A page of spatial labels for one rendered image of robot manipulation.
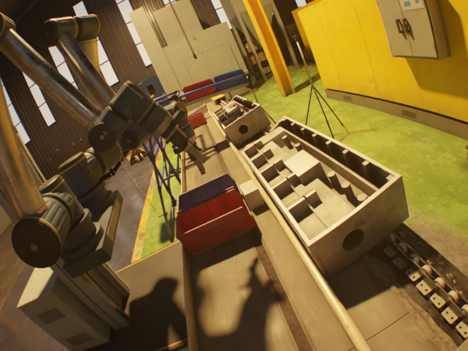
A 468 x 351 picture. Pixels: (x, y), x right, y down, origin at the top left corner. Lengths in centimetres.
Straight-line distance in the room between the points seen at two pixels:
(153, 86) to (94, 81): 1090
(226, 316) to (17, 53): 129
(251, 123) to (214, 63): 655
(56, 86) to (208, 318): 105
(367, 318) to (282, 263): 39
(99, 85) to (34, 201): 62
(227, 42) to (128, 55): 530
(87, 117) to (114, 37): 1166
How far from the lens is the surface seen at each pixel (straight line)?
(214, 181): 145
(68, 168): 160
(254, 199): 129
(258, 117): 219
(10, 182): 99
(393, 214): 90
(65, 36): 144
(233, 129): 216
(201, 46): 868
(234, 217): 112
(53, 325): 182
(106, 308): 172
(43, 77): 115
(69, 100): 111
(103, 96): 129
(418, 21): 288
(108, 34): 1285
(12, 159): 98
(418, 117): 362
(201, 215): 130
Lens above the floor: 148
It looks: 25 degrees down
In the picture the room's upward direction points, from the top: 25 degrees counter-clockwise
